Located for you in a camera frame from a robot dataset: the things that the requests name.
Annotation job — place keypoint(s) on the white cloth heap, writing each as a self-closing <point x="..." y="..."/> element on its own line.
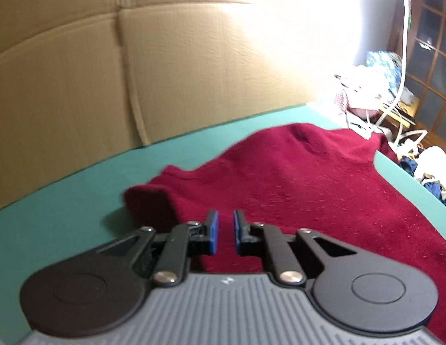
<point x="363" y="82"/>

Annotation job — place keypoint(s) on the dark red knit sweater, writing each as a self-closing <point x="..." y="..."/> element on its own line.
<point x="298" y="187"/>

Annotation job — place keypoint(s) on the red gingham cloth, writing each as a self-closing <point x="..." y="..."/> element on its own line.
<point x="341" y="100"/>

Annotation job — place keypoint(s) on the flattened cardboard box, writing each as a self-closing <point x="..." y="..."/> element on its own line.
<point x="172" y="61"/>

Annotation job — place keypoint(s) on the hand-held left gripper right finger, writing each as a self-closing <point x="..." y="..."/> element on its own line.
<point x="238" y="233"/>

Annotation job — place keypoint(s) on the pile of clothes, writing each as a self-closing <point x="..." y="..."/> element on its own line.
<point x="435" y="192"/>

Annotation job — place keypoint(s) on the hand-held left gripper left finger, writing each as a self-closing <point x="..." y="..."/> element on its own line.
<point x="212" y="235"/>

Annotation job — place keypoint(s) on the blue patterned cloth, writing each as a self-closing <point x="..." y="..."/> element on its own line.
<point x="382" y="63"/>

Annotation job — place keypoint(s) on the wooden lattice door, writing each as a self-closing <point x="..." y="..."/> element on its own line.
<point x="435" y="25"/>

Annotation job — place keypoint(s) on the white lamp pole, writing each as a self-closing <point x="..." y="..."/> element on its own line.
<point x="406" y="43"/>

